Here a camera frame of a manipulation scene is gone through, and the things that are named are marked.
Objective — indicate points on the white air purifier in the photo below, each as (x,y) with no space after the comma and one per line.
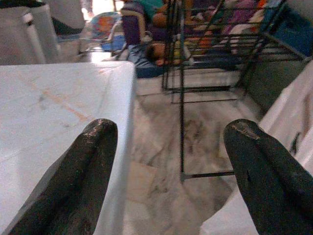
(24,36)

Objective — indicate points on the blue storage bin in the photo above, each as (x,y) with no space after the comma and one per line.
(291,34)

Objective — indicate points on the colourful baby bouncer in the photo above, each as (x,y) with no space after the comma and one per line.
(105,24)

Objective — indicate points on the purple white seat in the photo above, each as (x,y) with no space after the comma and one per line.
(130,27)

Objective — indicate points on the white shirt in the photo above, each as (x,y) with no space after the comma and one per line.
(288,117)

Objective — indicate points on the black metal drying rack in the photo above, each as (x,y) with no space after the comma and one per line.
(181,122)

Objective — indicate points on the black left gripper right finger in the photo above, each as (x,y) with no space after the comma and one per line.
(274,191)

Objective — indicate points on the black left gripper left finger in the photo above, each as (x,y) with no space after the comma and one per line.
(73,183)

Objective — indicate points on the child lying down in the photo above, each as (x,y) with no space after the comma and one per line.
(154,51)

